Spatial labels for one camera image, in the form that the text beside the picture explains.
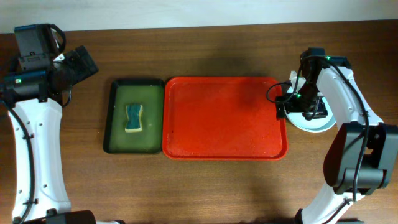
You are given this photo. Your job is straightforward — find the dark green tray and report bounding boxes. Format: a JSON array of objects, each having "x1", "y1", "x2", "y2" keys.
[{"x1": 103, "y1": 78, "x2": 164, "y2": 154}]

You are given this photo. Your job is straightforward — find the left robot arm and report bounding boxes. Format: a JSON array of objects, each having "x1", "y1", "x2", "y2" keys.
[{"x1": 1, "y1": 46, "x2": 98, "y2": 223}]

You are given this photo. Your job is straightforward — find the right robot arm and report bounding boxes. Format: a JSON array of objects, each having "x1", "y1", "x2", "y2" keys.
[{"x1": 272, "y1": 55, "x2": 397, "y2": 223}]

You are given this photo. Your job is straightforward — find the light blue plate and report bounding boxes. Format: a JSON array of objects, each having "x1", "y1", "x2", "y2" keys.
[{"x1": 285, "y1": 98, "x2": 336, "y2": 133}]

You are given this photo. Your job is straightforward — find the green yellow sponge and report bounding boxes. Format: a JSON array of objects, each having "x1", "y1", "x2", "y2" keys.
[{"x1": 125, "y1": 103, "x2": 143, "y2": 133}]

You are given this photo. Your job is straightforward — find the red tray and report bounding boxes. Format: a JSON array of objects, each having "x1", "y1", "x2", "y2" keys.
[{"x1": 162, "y1": 77, "x2": 288, "y2": 161}]

